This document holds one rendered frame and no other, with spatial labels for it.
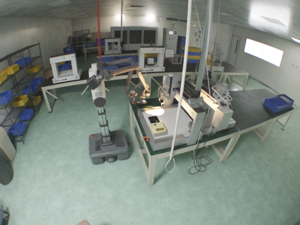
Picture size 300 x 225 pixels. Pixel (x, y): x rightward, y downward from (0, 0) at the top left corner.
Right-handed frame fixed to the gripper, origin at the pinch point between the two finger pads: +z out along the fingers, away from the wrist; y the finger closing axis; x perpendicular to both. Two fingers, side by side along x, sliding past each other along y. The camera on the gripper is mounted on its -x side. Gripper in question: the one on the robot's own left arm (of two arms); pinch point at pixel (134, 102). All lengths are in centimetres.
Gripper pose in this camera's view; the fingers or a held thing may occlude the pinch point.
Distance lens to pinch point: 218.1
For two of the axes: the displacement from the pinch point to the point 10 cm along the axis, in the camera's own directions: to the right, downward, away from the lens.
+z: 4.4, 6.4, 6.3
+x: -8.4, 5.3, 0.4
